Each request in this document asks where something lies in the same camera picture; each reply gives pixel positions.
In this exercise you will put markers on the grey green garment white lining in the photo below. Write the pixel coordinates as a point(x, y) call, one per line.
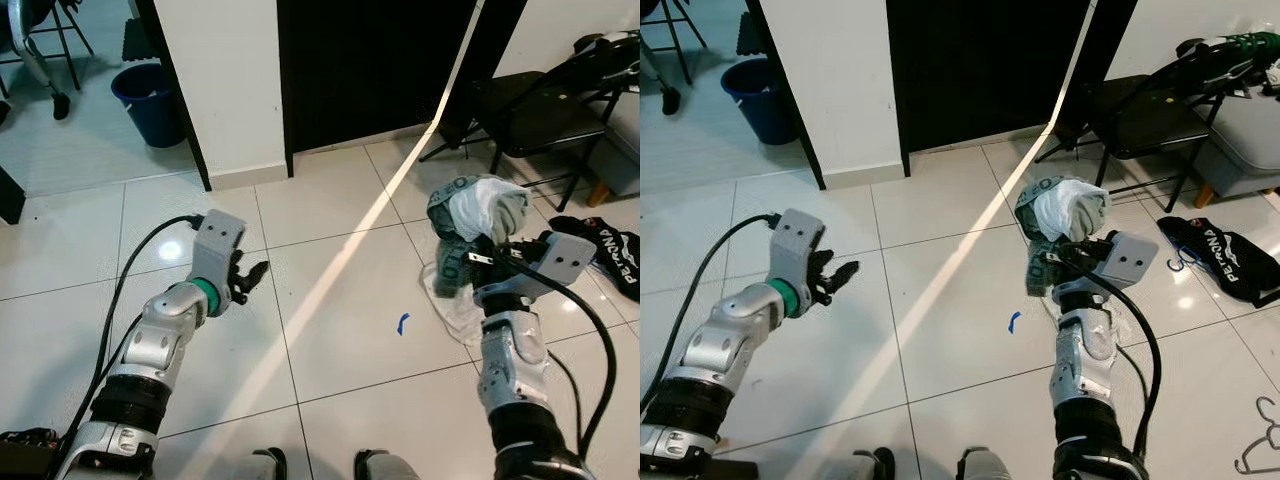
point(480, 205)
point(1070, 205)

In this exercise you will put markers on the blue plastic hanger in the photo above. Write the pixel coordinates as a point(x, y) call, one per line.
point(1180, 262)

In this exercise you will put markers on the white cloth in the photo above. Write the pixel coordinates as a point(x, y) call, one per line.
point(450, 315)
point(1118, 325)

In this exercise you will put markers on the black Petronas bag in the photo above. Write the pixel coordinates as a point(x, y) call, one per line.
point(1230, 265)
point(600, 250)

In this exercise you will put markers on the black folding chair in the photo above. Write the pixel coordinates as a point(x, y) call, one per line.
point(530, 120)
point(1140, 125)

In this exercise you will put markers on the grey cushioned stool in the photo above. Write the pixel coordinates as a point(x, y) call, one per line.
point(1245, 150)
point(620, 150)

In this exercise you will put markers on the robot left leg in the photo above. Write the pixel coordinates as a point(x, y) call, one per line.
point(868, 466)
point(262, 466)

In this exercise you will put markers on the robot leg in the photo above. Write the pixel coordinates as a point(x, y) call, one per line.
point(990, 467)
point(388, 467)
point(868, 466)
point(262, 466)

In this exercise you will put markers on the dark blue bin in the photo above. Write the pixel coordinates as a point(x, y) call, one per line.
point(760, 100)
point(150, 105)

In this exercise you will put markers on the robot right leg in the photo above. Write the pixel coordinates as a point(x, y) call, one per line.
point(388, 467)
point(990, 467)

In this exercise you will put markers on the grey metal chair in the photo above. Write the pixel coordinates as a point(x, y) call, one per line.
point(672, 100)
point(60, 105)

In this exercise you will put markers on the black and green gear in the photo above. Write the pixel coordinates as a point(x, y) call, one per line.
point(605, 50)
point(1220, 60)

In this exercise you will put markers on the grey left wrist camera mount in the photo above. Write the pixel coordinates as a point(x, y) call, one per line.
point(795, 245)
point(215, 245)

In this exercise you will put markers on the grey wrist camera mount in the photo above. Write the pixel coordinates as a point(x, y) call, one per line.
point(795, 245)
point(565, 262)
point(215, 245)
point(1130, 260)

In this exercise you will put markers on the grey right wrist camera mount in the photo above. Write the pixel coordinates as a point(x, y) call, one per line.
point(1130, 260)
point(565, 262)

